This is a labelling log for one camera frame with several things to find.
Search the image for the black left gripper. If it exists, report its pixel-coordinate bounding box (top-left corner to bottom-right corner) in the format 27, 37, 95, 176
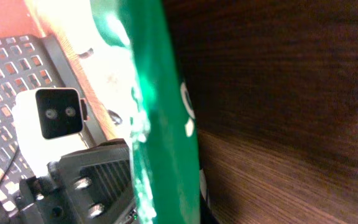
0, 139, 139, 224

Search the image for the green 3M package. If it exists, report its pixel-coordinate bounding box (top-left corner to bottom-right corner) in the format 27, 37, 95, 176
34, 0, 215, 223

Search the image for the grey plastic shopping basket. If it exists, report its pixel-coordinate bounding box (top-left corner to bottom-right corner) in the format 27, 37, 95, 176
0, 34, 105, 212

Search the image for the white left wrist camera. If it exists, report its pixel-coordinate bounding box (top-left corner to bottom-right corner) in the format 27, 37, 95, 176
12, 88, 88, 177

